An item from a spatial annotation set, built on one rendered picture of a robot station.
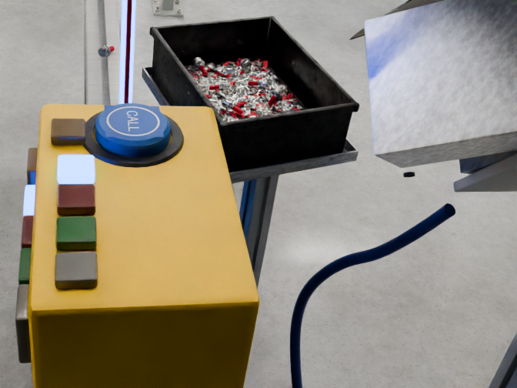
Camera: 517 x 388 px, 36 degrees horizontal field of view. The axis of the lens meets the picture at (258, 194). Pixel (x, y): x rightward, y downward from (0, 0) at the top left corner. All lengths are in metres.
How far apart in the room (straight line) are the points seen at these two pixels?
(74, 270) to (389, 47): 0.46
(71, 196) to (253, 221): 0.58
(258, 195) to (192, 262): 0.57
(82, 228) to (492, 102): 0.42
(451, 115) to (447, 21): 0.09
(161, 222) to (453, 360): 1.52
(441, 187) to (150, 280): 2.02
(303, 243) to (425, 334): 0.39
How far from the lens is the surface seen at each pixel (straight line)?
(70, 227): 0.37
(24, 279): 0.37
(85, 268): 0.35
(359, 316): 1.87
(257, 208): 0.94
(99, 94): 0.87
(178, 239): 0.37
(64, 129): 0.43
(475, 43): 0.71
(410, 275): 2.01
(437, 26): 0.73
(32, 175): 0.44
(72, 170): 0.40
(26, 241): 0.39
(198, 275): 0.36
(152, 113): 0.44
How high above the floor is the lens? 1.32
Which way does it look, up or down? 38 degrees down
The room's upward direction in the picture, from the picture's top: 10 degrees clockwise
